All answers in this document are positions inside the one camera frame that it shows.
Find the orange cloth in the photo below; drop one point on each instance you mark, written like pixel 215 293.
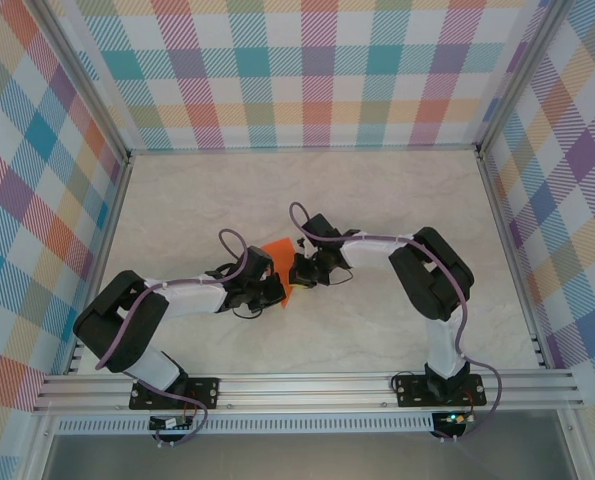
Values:
pixel 279 250

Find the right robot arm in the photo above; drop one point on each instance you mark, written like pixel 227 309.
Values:
pixel 432 280

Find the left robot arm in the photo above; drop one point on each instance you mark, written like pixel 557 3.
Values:
pixel 122 320

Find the brushed grey metal panel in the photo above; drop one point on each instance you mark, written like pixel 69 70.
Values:
pixel 302 460

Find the aluminium mounting rail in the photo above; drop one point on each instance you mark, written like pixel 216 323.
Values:
pixel 302 392

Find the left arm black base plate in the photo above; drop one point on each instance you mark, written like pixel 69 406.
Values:
pixel 204 392

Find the long aluminium frame bar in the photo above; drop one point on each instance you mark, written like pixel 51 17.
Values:
pixel 302 148

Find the aluminium frame side bar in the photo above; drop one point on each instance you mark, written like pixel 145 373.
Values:
pixel 101 265
pixel 513 260

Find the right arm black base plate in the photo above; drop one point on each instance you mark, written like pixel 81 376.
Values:
pixel 412 390

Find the aluminium frame post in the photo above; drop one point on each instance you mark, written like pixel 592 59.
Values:
pixel 519 75
pixel 91 85

